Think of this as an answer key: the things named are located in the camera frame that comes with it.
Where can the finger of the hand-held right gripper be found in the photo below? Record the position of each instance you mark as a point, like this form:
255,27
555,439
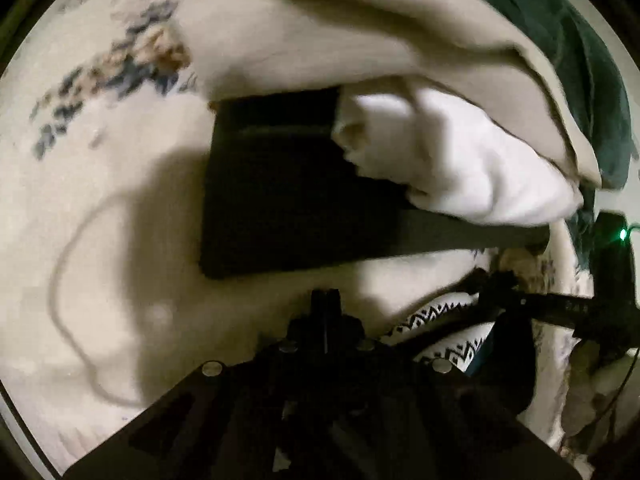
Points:
492,287

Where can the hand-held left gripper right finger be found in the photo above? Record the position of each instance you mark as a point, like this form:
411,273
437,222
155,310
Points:
333,305

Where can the cream floral print blanket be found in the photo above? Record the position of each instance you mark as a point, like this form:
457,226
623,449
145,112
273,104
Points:
100,210

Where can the dark green cloth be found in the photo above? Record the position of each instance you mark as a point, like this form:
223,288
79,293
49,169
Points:
575,50

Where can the black white zigzag cloth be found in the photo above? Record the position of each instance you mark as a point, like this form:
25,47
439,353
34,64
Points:
440,325

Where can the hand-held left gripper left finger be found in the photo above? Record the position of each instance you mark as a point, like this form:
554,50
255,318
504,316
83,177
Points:
318,305

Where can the black garment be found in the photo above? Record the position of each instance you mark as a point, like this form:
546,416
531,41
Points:
270,185

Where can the person's right hand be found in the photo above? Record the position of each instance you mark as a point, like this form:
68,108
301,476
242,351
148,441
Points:
587,367

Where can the beige cloth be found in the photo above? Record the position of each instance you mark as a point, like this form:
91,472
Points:
350,25

